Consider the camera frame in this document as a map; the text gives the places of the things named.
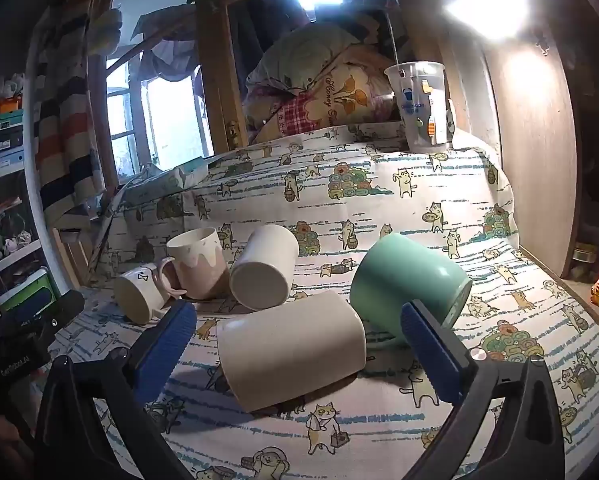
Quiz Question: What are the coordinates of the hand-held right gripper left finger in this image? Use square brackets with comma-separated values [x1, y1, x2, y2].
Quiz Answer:
[34, 300, 197, 480]

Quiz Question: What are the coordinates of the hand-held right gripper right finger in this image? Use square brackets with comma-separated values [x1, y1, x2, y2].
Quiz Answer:
[401, 300, 566, 480]

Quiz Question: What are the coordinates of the large cream cup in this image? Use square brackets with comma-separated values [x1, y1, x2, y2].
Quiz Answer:
[216, 290, 367, 414]

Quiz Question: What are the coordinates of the mint green cup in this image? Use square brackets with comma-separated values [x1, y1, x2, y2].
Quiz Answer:
[350, 233, 473, 347]

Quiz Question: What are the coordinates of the white cup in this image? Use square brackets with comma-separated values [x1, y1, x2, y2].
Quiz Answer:
[228, 224, 300, 311]

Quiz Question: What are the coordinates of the clear printed plastic cup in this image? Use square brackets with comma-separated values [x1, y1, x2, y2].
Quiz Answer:
[384, 61, 448, 154]

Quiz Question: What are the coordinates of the green storage box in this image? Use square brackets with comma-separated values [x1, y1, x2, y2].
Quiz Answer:
[0, 269, 61, 313]

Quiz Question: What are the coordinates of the small white mug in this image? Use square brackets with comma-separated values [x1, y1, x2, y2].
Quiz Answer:
[112, 262, 188, 325]

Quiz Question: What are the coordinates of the pink mug with white drip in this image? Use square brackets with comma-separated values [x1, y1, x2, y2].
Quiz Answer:
[159, 227, 230, 301]

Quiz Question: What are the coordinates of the cat printed cloth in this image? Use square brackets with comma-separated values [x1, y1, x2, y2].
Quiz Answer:
[54, 122, 599, 480]

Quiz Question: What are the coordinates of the teal tissue pack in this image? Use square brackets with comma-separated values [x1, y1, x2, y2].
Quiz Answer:
[127, 157, 211, 202]

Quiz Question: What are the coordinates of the small metal tin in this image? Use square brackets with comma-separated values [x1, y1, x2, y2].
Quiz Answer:
[571, 242, 599, 267]

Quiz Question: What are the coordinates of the stack of shoe boxes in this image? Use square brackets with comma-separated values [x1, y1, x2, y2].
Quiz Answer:
[0, 95, 26, 173]

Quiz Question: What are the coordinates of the striped hanging cloth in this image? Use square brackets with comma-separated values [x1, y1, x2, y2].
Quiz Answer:
[33, 0, 107, 223]

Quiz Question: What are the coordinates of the window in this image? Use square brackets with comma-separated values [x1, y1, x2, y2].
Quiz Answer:
[104, 57, 216, 177]

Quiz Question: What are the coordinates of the grey hanging curtain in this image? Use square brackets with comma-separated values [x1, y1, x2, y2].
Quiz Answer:
[138, 35, 201, 85]

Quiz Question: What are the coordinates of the bundle of printed bedding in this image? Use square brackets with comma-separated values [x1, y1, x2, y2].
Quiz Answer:
[243, 25, 403, 137]

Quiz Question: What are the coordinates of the bright lamp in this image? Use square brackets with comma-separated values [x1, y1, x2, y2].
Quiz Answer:
[442, 0, 531, 42]

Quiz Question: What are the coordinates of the wooden post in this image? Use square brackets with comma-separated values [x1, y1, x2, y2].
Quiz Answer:
[194, 0, 251, 152]

